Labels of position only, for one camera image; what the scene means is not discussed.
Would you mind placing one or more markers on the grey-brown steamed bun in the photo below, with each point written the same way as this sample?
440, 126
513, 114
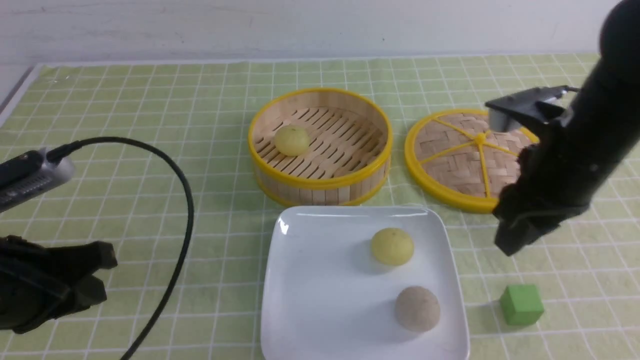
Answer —
417, 309

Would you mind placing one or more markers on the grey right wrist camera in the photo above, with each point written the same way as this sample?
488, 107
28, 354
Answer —
531, 109

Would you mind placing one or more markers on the woven bamboo steamer lid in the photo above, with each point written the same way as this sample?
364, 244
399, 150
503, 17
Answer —
457, 159

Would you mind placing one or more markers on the yellow steamed bun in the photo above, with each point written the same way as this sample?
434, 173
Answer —
392, 246
292, 140

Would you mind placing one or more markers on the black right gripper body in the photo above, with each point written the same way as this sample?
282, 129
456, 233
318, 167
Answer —
558, 176

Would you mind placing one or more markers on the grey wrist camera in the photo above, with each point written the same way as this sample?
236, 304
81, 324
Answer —
30, 175
531, 109

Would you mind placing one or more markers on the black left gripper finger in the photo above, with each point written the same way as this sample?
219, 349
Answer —
83, 259
89, 292

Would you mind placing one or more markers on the green checkered tablecloth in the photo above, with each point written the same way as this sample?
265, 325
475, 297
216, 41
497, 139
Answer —
587, 272

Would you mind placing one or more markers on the yellow steamed bun on plate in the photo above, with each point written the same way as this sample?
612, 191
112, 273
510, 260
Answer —
392, 246

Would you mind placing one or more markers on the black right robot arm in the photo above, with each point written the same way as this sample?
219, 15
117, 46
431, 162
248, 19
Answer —
612, 90

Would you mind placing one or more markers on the white square plate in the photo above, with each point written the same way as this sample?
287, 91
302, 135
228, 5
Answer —
325, 297

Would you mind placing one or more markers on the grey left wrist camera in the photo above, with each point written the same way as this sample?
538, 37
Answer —
30, 175

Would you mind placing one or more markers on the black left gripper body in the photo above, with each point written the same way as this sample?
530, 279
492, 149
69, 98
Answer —
30, 290

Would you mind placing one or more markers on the green cube block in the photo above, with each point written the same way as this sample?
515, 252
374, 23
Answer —
521, 305

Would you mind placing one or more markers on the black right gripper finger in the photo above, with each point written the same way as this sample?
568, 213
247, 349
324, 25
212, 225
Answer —
512, 235

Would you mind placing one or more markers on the bamboo steamer basket yellow rim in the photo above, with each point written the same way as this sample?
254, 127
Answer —
349, 157

